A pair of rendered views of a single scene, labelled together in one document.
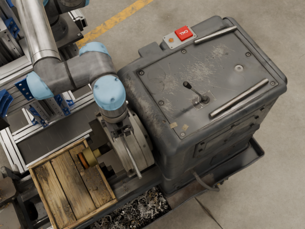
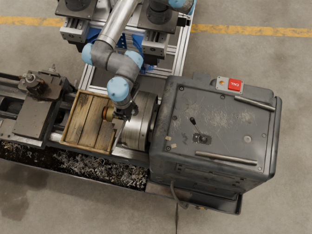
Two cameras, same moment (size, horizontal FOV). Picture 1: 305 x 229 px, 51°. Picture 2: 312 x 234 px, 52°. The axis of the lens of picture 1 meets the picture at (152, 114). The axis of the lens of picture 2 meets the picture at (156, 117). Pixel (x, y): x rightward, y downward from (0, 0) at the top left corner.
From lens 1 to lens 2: 0.47 m
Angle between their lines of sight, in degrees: 16
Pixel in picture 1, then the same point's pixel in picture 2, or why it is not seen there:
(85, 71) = (116, 66)
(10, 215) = (44, 108)
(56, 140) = not seen: hidden behind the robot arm
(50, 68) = (100, 49)
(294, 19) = not seen: outside the picture
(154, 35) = (257, 64)
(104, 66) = (128, 71)
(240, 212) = not seen: outside the picture
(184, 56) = (220, 100)
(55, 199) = (76, 121)
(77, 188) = (94, 126)
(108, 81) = (120, 82)
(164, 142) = (153, 143)
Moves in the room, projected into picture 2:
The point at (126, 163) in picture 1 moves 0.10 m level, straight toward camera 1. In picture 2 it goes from (124, 136) to (116, 154)
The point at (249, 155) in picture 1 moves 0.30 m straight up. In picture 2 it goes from (229, 206) to (240, 201)
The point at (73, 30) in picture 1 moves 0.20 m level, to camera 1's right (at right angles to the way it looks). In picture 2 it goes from (171, 24) to (199, 42)
